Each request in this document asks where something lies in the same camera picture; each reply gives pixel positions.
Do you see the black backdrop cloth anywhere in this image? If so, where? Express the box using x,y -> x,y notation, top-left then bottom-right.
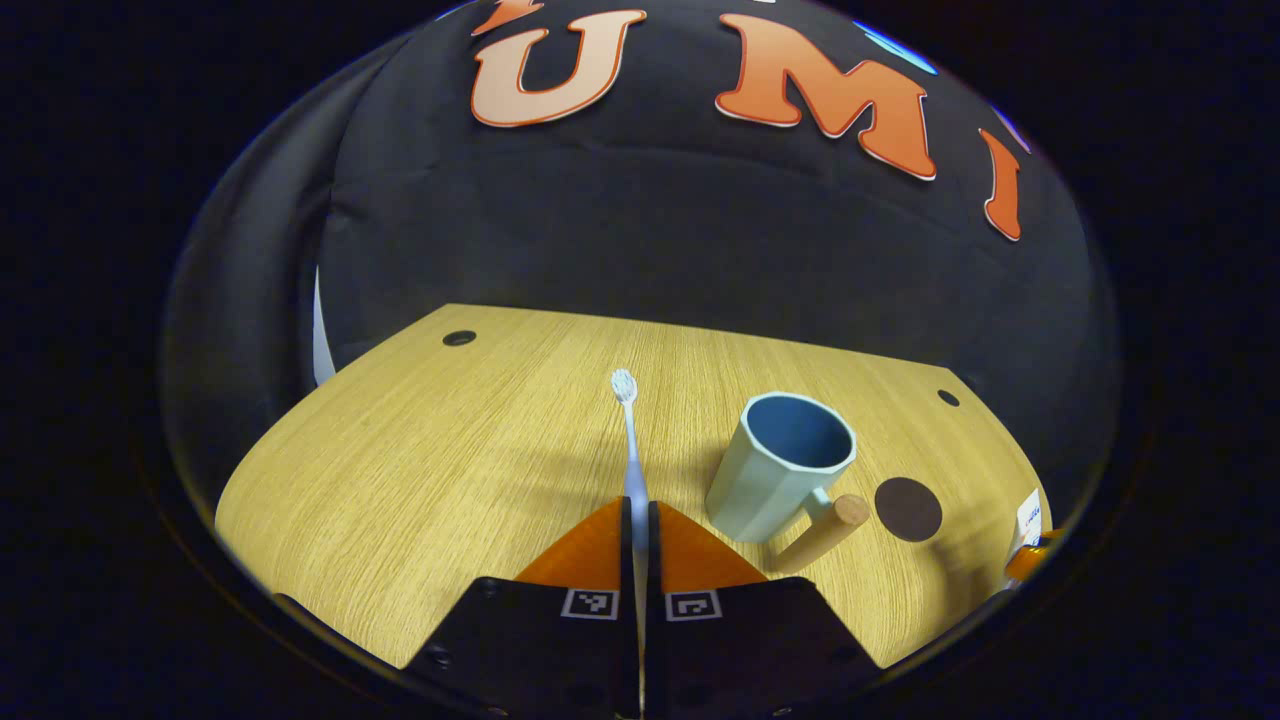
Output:
320,0 -> 1121,481

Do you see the white toothpaste tube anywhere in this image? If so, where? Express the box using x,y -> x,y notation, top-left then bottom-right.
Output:
1008,488 -> 1046,561

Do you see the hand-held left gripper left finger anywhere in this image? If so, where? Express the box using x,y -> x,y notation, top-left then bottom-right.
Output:
400,497 -> 639,716

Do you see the brown round coaster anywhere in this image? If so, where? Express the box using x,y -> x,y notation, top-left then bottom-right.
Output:
874,477 -> 944,543

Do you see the white toothbrush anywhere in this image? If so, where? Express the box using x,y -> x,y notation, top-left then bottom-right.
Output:
610,368 -> 651,581

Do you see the wooden desktop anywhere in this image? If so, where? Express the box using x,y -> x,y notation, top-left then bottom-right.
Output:
215,303 -> 1053,716

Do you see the pale green cup wooden handle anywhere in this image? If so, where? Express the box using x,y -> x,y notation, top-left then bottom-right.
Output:
705,391 -> 871,574

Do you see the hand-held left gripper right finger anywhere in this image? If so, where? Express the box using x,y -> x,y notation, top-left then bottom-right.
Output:
645,500 -> 881,716

